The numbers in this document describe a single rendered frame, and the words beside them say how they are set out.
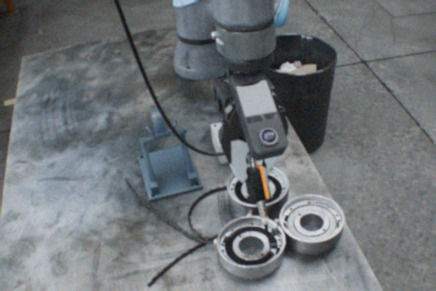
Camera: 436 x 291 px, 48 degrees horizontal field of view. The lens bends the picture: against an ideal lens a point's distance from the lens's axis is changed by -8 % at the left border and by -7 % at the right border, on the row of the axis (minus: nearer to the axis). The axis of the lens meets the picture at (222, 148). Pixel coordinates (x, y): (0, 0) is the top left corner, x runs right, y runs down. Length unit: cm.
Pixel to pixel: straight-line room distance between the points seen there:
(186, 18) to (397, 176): 129
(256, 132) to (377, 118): 188
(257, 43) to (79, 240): 47
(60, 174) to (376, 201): 135
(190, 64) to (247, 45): 63
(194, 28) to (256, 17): 59
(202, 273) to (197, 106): 45
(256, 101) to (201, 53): 58
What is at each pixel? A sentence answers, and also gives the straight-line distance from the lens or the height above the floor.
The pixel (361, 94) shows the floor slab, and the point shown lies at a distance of 265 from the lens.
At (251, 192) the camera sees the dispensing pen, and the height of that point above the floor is 92.
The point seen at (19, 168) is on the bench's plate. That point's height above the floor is 80.
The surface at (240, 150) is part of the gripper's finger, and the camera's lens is 73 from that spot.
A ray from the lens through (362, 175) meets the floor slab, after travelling 218.
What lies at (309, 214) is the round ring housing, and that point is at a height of 83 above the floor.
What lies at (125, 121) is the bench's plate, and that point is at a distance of 114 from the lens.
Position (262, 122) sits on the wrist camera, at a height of 107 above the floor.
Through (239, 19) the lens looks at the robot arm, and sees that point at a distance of 61.
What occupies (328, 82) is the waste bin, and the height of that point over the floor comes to 36.
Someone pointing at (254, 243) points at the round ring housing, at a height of 81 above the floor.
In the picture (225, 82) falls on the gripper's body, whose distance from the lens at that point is 72.
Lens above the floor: 146
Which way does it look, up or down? 40 degrees down
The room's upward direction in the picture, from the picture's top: 5 degrees counter-clockwise
